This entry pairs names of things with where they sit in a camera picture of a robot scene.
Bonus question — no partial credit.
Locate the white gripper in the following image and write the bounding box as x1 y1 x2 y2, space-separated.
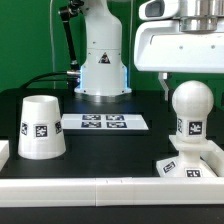
134 19 224 101

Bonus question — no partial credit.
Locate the white lamp bulb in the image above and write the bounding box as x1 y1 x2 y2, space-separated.
172 81 214 143

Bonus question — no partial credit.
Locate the white lamp base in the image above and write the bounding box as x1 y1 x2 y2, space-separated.
156 135 216 178

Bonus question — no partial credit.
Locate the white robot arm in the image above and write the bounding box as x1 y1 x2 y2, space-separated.
75 0 224 101

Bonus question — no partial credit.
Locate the white lamp shade cone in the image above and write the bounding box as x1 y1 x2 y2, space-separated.
18 95 66 160

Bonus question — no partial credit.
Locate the white marker tag plate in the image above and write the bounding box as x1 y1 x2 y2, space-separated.
62 114 148 130

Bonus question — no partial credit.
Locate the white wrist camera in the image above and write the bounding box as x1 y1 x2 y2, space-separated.
138 0 179 21

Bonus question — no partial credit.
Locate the white right wall rail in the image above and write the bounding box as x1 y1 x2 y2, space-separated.
201 140 224 177

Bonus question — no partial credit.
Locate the white wall rail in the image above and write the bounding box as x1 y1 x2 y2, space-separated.
201 140 224 177
0 140 9 171
0 177 224 207

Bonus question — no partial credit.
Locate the white front wall rail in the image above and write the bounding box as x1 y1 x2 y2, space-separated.
0 177 224 207

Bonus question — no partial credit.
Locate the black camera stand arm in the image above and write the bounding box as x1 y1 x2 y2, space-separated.
58 0 84 70

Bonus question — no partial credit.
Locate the black cable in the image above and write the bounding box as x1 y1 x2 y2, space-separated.
19 69 82 90

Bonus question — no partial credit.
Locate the white left wall rail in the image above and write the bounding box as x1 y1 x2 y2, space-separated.
0 140 9 171

